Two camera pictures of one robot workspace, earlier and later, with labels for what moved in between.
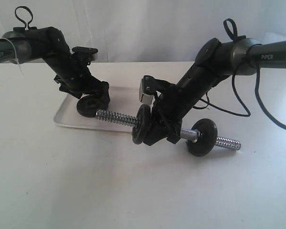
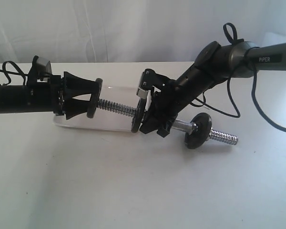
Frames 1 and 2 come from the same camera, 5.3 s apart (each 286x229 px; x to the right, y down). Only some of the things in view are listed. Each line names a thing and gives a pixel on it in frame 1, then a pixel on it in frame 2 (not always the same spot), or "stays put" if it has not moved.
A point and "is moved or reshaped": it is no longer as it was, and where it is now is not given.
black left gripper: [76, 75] to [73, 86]
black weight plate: [88, 105] is moved or reshaped
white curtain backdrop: [129, 31] stays put
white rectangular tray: [124, 100] stays put
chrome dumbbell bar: [191, 135] to [183, 126]
